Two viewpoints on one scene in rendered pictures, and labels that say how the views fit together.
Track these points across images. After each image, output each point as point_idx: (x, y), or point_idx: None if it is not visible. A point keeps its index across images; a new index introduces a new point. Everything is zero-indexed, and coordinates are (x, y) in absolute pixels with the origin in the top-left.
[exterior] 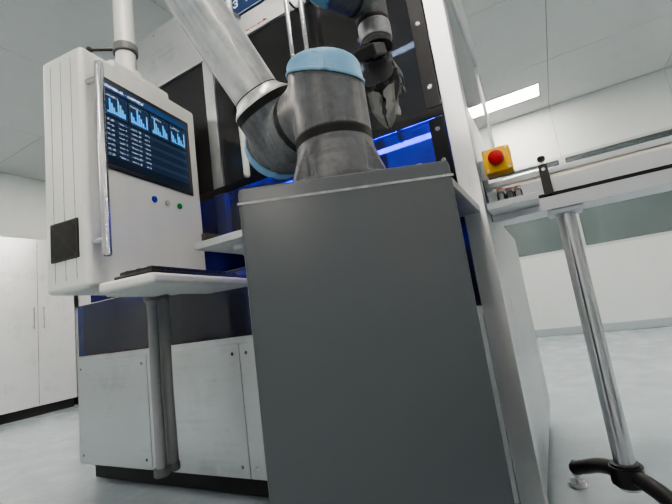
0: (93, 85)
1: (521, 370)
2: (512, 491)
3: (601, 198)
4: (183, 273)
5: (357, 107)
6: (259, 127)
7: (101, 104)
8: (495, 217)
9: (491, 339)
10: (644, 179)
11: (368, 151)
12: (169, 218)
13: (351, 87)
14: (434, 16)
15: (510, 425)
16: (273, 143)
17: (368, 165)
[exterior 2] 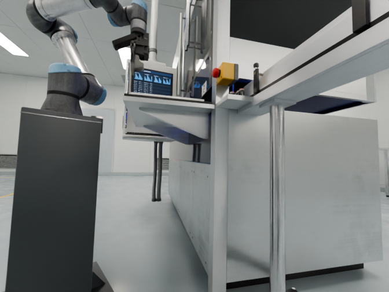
0: (130, 70)
1: (227, 208)
2: (13, 215)
3: (279, 93)
4: (140, 134)
5: (52, 84)
6: None
7: (127, 77)
8: (238, 110)
9: (210, 184)
10: (304, 71)
11: (52, 100)
12: None
13: (51, 77)
14: None
15: (209, 233)
16: None
17: (51, 105)
